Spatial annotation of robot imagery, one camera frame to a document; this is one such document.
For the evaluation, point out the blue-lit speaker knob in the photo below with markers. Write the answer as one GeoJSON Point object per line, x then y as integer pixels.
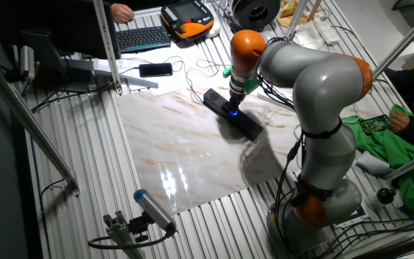
{"type": "Point", "coordinates": [233, 113]}

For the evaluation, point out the black keyboard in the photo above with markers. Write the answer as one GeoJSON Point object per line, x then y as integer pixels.
{"type": "Point", "coordinates": [142, 39]}

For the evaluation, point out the aluminium frame bar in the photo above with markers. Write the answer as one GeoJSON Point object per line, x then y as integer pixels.
{"type": "Point", "coordinates": [27, 122]}
{"type": "Point", "coordinates": [404, 39]}
{"type": "Point", "coordinates": [412, 163]}

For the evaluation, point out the white three-socket power strip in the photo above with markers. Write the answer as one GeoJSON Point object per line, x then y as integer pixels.
{"type": "Point", "coordinates": [275, 102]}

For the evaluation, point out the orange black teach pendant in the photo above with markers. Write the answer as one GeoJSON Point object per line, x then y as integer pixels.
{"type": "Point", "coordinates": [187, 18]}

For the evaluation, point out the black smartphone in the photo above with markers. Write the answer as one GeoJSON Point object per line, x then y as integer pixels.
{"type": "Point", "coordinates": [155, 70]}

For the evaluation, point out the light wooden board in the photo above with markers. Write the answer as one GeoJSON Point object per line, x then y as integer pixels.
{"type": "Point", "coordinates": [286, 9]}

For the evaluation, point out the smartphone with colourful screen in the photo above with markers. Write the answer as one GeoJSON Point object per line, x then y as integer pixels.
{"type": "Point", "coordinates": [374, 124]}

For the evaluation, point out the black filament spool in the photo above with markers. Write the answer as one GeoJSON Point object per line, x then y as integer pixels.
{"type": "Point", "coordinates": [255, 14]}

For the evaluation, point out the white foam sheet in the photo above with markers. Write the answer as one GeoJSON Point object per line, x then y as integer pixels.
{"type": "Point", "coordinates": [372, 163]}

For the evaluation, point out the silver camera blue end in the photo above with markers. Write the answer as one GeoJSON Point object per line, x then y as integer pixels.
{"type": "Point", "coordinates": [155, 210]}

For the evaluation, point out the aluminium frame post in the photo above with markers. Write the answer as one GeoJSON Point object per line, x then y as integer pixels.
{"type": "Point", "coordinates": [107, 46]}
{"type": "Point", "coordinates": [297, 18]}

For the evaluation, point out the small silver camera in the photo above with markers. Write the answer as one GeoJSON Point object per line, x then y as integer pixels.
{"type": "Point", "coordinates": [27, 63]}

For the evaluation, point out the green cloth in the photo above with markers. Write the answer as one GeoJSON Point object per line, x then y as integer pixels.
{"type": "Point", "coordinates": [401, 158]}

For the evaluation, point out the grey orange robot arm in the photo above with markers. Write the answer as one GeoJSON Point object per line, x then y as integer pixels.
{"type": "Point", "coordinates": [322, 90]}

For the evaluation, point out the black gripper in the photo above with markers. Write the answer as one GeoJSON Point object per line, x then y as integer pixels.
{"type": "Point", "coordinates": [236, 99]}

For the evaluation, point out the black monitor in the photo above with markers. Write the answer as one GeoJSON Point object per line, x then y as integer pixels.
{"type": "Point", "coordinates": [70, 25]}

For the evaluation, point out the aluminium camera mount profile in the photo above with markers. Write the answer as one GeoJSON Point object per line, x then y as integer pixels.
{"type": "Point", "coordinates": [120, 234]}

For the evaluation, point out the black speaker bar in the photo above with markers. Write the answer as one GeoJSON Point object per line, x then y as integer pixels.
{"type": "Point", "coordinates": [246, 126]}

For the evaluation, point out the bare human hand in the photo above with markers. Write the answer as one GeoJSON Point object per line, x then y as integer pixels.
{"type": "Point", "coordinates": [122, 13]}
{"type": "Point", "coordinates": [399, 122]}

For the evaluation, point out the black round knob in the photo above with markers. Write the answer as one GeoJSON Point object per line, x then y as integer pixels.
{"type": "Point", "coordinates": [386, 196]}

